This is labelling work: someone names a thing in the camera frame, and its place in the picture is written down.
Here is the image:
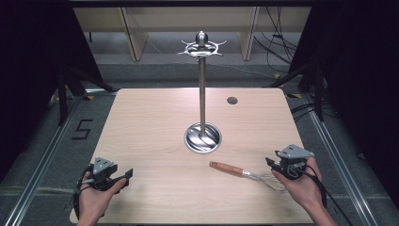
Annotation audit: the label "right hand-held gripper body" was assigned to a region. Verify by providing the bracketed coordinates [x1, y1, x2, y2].
[274, 143, 315, 181]

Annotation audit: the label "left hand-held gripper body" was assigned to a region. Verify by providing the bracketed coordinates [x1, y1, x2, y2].
[82, 156, 120, 192]

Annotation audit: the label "wooden handle wire whisk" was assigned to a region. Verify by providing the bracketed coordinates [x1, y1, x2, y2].
[209, 160, 288, 193]

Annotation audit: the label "person's left hand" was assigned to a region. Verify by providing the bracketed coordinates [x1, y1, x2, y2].
[76, 166, 127, 218]

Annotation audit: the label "person's right hand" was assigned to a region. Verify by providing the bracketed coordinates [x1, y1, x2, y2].
[271, 157, 325, 209]

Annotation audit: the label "black tripod stand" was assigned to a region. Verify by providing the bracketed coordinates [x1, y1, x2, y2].
[263, 59, 326, 122]
[56, 66, 118, 127]

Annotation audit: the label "steel utensil hanging rack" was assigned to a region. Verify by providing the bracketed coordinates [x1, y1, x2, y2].
[177, 30, 228, 155]

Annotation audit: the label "black curtain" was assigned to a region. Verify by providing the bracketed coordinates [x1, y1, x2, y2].
[0, 0, 105, 185]
[287, 0, 399, 205]

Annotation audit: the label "light wooden shelf unit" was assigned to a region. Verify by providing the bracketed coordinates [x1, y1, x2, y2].
[72, 7, 312, 62]

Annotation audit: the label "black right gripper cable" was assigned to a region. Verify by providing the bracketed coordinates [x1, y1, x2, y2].
[291, 164, 356, 226]

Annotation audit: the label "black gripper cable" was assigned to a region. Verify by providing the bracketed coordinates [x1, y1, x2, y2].
[291, 164, 356, 226]
[72, 165, 95, 221]

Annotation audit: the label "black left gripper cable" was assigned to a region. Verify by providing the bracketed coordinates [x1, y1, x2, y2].
[72, 165, 95, 221]

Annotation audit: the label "aluminium floor rail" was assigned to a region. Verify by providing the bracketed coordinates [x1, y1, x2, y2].
[301, 93, 381, 226]
[2, 89, 119, 226]

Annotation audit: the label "black floor cables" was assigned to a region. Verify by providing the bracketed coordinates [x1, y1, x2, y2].
[290, 101, 339, 122]

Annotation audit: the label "black hanging cables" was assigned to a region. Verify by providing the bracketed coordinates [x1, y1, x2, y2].
[252, 7, 299, 67]

